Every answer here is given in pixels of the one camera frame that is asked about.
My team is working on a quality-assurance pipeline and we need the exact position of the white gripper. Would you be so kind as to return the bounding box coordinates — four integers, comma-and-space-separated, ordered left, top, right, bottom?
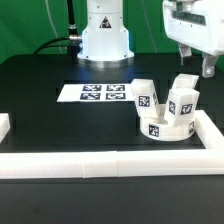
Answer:
162, 0, 224, 78

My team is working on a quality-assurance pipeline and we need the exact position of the white round stool seat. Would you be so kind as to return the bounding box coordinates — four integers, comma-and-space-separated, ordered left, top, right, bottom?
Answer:
138, 103, 196, 142

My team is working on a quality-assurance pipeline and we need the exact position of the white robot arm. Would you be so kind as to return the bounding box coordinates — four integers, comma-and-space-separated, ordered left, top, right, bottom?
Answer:
78, 0, 224, 78

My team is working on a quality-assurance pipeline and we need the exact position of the white U-shaped fence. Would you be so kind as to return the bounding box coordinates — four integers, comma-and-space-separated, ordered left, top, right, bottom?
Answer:
0, 110, 224, 179

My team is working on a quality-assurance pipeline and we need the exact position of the white marker sheet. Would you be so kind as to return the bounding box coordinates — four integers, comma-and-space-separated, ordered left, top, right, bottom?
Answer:
57, 83, 133, 102

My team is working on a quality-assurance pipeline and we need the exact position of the black cable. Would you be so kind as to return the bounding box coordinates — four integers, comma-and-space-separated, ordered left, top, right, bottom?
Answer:
33, 35, 83, 55

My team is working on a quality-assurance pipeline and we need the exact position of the black upright cable connector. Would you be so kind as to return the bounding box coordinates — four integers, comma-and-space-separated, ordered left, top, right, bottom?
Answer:
66, 0, 78, 35

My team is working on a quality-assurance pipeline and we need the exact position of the white thin cable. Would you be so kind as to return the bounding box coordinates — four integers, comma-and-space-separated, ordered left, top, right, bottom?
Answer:
45, 0, 64, 55

